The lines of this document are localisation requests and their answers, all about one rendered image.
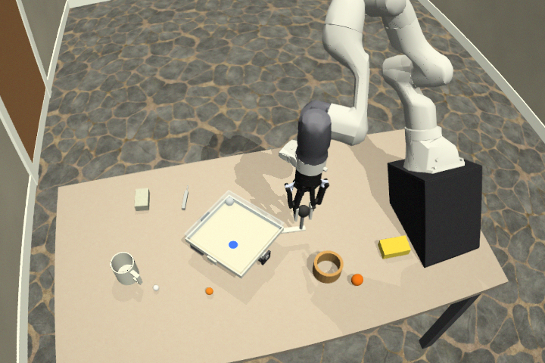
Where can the tan hollow ring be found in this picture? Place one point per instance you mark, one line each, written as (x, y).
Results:
(327, 256)

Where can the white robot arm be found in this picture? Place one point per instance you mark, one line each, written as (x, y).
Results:
(421, 66)

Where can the yellow rectangular block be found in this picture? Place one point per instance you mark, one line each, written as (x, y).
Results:
(392, 247)

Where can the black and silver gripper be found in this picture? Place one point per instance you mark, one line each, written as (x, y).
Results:
(305, 183)

